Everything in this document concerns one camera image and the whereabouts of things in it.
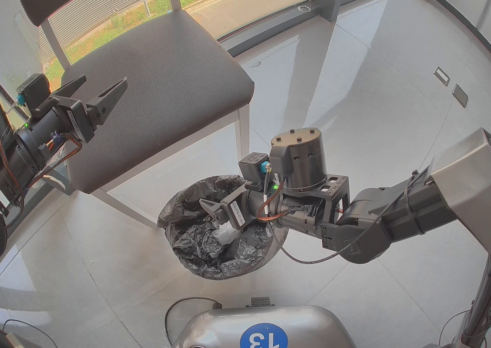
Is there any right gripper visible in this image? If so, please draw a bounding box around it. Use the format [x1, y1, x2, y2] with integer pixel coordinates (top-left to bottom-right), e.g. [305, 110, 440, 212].
[199, 187, 271, 233]

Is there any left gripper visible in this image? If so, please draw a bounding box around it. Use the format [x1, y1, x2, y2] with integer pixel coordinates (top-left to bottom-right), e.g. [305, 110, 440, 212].
[31, 75, 128, 155]

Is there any white paper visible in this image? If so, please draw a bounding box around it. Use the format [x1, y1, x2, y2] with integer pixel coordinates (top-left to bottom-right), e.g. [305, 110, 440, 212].
[213, 224, 240, 246]

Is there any black plastic bag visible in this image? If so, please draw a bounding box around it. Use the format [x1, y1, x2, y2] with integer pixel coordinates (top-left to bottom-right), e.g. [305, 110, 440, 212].
[157, 175, 285, 281]

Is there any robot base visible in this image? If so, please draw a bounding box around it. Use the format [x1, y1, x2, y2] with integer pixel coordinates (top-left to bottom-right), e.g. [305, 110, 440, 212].
[171, 297, 359, 348]

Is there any grey padded chair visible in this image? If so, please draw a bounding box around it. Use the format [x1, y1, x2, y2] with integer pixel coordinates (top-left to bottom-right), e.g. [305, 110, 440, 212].
[17, 0, 255, 229]

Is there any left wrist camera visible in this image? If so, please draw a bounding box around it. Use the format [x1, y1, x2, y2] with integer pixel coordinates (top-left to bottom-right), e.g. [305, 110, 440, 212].
[15, 73, 58, 118]

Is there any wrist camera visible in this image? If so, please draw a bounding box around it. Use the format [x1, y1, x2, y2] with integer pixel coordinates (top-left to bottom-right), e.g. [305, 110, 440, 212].
[15, 73, 58, 118]
[238, 152, 272, 191]

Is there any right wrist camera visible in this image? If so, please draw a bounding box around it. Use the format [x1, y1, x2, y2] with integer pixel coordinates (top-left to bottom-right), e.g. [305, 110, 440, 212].
[238, 152, 272, 191]

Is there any black cable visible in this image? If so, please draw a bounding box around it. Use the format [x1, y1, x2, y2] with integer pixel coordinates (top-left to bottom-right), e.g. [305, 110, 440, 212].
[6, 187, 24, 232]
[0, 320, 59, 348]
[274, 185, 407, 263]
[441, 309, 475, 344]
[164, 297, 223, 343]

